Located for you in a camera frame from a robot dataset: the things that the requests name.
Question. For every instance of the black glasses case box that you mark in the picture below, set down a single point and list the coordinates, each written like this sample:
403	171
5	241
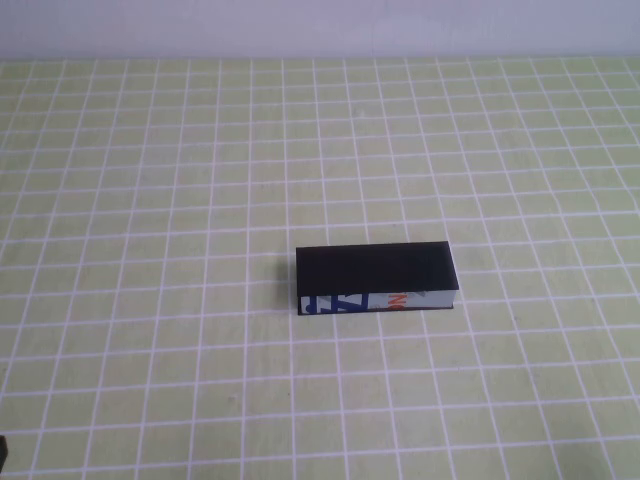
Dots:
375	270

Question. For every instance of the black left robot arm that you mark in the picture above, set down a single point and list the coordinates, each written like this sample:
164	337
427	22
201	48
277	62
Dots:
3	449

